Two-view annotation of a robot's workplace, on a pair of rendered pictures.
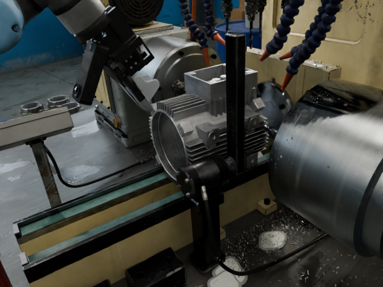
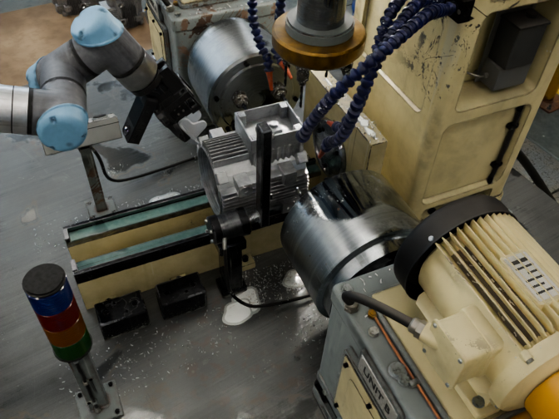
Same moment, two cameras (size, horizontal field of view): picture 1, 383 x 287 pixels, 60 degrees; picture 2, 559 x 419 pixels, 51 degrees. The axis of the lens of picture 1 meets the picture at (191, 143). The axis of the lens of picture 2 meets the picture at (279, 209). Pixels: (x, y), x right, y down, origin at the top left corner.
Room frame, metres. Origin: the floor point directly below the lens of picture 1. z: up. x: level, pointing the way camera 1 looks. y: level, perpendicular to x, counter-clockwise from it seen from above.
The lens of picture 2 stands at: (-0.27, -0.19, 1.91)
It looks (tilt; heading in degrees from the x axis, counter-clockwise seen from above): 47 degrees down; 5
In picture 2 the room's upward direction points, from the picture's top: 3 degrees clockwise
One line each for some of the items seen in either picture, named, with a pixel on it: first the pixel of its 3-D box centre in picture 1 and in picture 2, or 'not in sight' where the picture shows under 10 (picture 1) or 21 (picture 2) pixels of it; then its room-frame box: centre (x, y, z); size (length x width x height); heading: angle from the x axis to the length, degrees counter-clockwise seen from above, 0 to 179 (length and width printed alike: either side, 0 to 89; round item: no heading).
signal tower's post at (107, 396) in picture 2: not in sight; (76, 351); (0.18, 0.19, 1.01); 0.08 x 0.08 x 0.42; 31
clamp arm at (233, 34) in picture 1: (234, 109); (262, 178); (0.54, -0.08, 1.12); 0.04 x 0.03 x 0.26; 121
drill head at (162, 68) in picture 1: (167, 77); (236, 67); (1.02, 0.06, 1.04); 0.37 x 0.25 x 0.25; 31
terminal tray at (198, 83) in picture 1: (220, 88); (269, 133); (0.69, -0.07, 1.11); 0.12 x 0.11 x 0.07; 120
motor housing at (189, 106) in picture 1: (207, 132); (251, 170); (0.67, -0.04, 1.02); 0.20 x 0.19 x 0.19; 120
